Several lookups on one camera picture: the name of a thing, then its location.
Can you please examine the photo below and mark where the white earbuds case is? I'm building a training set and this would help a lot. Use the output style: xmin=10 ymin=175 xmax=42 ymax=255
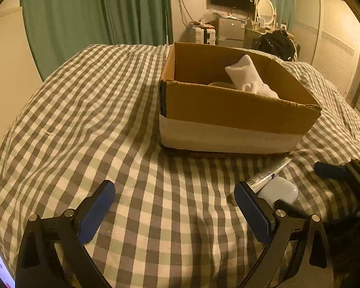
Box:
xmin=258 ymin=177 xmax=299 ymax=209

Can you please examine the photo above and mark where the white cream tube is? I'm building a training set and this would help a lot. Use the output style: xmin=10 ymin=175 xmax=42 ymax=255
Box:
xmin=246 ymin=158 xmax=291 ymax=193

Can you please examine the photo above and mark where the gray checkered bed cover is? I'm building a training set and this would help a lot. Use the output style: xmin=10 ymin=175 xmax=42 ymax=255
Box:
xmin=0 ymin=45 xmax=360 ymax=287

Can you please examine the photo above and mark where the cardboard box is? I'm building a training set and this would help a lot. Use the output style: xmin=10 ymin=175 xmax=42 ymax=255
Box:
xmin=159 ymin=43 xmax=321 ymax=155

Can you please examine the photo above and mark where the white louvered wardrobe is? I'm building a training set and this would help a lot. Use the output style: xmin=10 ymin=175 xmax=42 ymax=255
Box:
xmin=292 ymin=0 xmax=360 ymax=97

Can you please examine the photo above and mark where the white sock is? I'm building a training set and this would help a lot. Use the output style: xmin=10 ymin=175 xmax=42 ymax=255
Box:
xmin=224 ymin=55 xmax=279 ymax=99

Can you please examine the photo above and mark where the black backpack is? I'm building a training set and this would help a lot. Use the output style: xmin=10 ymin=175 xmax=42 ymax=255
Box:
xmin=252 ymin=30 xmax=296 ymax=62

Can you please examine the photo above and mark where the wooden desk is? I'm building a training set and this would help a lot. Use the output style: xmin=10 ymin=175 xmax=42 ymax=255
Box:
xmin=243 ymin=29 xmax=295 ymax=51

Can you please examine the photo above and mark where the round white mirror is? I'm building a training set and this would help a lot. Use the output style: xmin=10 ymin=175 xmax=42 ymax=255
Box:
xmin=256 ymin=0 xmax=276 ymax=26

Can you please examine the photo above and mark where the silver mini fridge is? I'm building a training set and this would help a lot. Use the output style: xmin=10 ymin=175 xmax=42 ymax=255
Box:
xmin=215 ymin=17 xmax=245 ymax=48

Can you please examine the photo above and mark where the white suitcase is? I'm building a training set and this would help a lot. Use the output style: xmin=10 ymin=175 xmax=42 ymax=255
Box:
xmin=189 ymin=27 xmax=216 ymax=45

